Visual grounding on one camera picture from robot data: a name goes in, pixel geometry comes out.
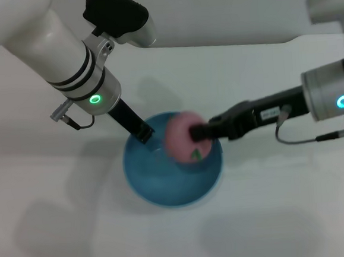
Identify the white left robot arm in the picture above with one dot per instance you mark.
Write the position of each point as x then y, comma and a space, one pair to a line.
49, 46

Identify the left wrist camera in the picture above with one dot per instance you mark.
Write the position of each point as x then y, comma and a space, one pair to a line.
118, 16

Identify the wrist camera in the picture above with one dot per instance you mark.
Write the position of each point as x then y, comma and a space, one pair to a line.
329, 6
118, 16

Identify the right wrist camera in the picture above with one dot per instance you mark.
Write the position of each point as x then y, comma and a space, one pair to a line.
329, 6

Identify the blue bowl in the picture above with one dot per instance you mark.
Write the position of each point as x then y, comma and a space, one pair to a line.
164, 185

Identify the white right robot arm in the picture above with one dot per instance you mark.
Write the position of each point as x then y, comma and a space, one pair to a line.
327, 92

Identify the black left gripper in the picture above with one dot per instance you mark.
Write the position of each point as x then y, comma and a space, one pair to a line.
125, 118

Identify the pink peach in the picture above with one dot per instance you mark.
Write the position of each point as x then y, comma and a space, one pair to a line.
179, 142

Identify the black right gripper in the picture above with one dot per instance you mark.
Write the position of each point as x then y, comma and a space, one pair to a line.
263, 111

